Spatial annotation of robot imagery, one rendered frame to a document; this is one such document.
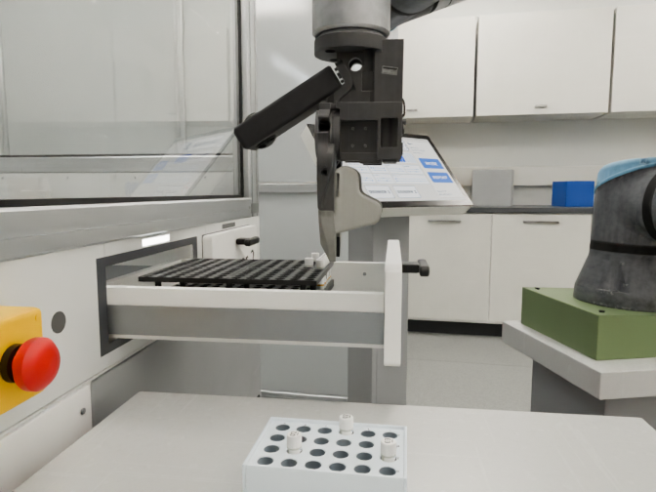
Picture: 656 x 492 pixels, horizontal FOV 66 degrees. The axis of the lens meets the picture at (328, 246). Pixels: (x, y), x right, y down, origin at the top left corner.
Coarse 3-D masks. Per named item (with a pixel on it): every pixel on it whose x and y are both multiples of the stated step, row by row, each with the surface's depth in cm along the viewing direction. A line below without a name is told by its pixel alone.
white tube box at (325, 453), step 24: (264, 432) 44; (312, 432) 44; (336, 432) 44; (360, 432) 44; (384, 432) 44; (264, 456) 40; (288, 456) 40; (312, 456) 40; (336, 456) 41; (360, 456) 41; (264, 480) 38; (288, 480) 38; (312, 480) 38; (336, 480) 37; (360, 480) 37; (384, 480) 37
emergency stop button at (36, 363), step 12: (24, 348) 37; (36, 348) 37; (48, 348) 38; (24, 360) 36; (36, 360) 37; (48, 360) 38; (60, 360) 39; (24, 372) 36; (36, 372) 37; (48, 372) 38; (24, 384) 36; (36, 384) 37; (48, 384) 38
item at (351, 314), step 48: (144, 288) 58; (192, 288) 58; (336, 288) 80; (384, 288) 79; (144, 336) 59; (192, 336) 58; (240, 336) 57; (288, 336) 56; (336, 336) 56; (384, 336) 56
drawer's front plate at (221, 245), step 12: (240, 228) 104; (252, 228) 112; (204, 240) 88; (216, 240) 90; (228, 240) 96; (204, 252) 88; (216, 252) 90; (228, 252) 97; (240, 252) 104; (252, 252) 113
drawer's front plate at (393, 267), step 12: (396, 240) 79; (396, 252) 64; (396, 264) 53; (396, 276) 52; (396, 288) 53; (396, 300) 53; (396, 312) 53; (396, 324) 53; (396, 336) 53; (384, 348) 54; (396, 348) 53; (384, 360) 54; (396, 360) 53
